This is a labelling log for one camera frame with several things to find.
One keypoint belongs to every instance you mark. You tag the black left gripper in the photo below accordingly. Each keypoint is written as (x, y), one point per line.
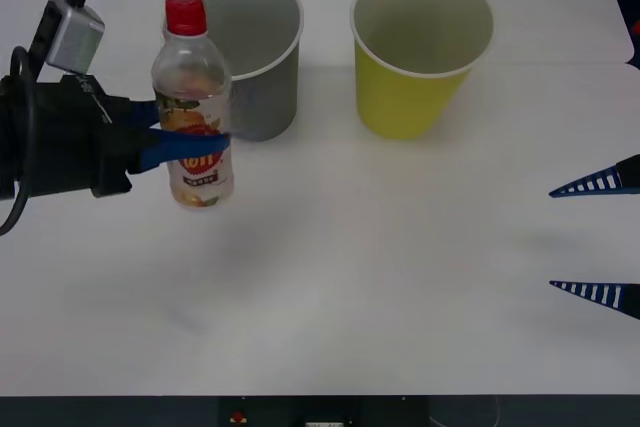
(65, 142)

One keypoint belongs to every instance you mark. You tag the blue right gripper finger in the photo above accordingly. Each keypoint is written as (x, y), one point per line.
(590, 186)
(590, 292)

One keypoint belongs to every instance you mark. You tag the clear bottle with red cap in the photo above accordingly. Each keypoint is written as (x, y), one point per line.
(192, 97)

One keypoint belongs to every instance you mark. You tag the grey plastic waste bin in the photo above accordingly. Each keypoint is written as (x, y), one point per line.
(265, 92)

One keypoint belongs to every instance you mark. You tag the yellow-green plastic waste bin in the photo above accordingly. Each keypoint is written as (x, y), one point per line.
(405, 102)

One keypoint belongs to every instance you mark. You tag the black robot torso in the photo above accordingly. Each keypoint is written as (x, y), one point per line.
(150, 412)

